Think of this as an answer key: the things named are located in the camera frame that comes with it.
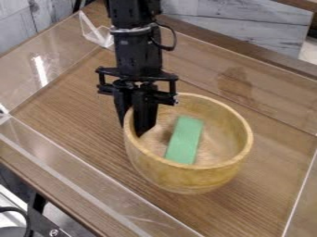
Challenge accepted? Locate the clear acrylic tray wall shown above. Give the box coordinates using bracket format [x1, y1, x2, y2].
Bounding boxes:
[0, 115, 204, 237]

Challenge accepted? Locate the black cable bottom left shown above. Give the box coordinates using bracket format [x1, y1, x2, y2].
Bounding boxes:
[0, 206, 35, 237]

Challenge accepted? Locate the brown wooden bowl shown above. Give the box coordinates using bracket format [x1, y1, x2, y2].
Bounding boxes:
[125, 93, 255, 194]

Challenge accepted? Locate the clear acrylic corner bracket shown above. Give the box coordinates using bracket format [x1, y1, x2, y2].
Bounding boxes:
[78, 11, 114, 50]

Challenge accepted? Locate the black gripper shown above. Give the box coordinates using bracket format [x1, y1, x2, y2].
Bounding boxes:
[95, 26, 178, 136]

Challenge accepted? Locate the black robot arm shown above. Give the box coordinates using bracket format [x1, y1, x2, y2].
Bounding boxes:
[95, 0, 178, 135]

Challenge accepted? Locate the green rectangular block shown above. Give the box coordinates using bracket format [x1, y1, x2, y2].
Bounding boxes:
[165, 116, 204, 165]

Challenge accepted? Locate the black metal table bracket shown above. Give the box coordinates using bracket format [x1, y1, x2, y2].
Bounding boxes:
[27, 193, 73, 237]

